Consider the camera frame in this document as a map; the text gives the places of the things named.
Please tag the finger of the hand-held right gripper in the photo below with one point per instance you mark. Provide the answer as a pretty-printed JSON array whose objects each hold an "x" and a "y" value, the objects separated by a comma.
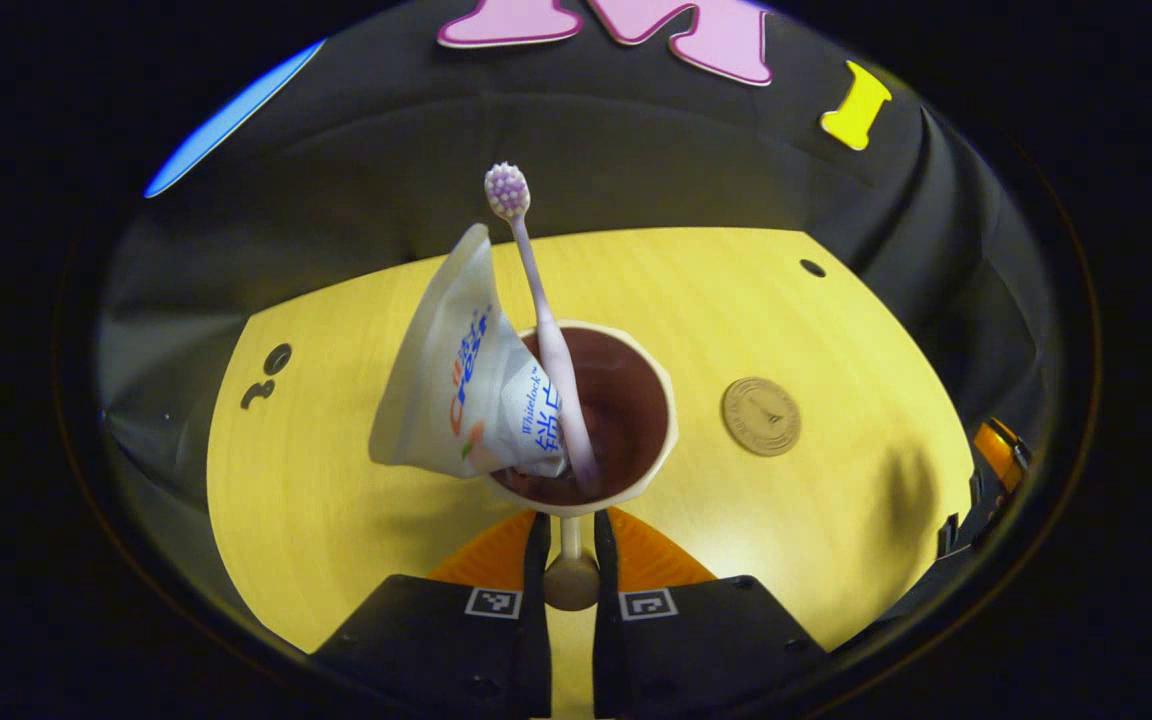
[{"x": 998, "y": 450}]

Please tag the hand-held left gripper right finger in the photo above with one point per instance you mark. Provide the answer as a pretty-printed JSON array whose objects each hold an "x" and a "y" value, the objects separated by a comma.
[{"x": 604, "y": 620}]

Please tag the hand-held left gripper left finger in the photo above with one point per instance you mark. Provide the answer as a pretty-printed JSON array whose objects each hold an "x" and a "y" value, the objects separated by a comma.
[{"x": 534, "y": 620}]

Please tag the round brown coaster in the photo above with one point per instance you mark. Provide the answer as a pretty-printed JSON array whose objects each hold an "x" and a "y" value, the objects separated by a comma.
[{"x": 761, "y": 416}]

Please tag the white toothpaste tube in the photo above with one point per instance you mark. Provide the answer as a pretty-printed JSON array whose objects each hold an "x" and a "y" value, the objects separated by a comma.
[{"x": 446, "y": 390}]

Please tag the pale pink toothbrush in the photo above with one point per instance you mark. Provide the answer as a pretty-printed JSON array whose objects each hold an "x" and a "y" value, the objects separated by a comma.
[{"x": 551, "y": 350}]

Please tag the yellow wooden desktop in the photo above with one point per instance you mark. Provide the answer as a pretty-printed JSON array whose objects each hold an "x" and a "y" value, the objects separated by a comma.
[{"x": 336, "y": 500}]

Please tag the black backdrop cloth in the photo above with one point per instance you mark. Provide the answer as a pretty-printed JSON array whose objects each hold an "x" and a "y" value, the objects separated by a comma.
[{"x": 636, "y": 150}]

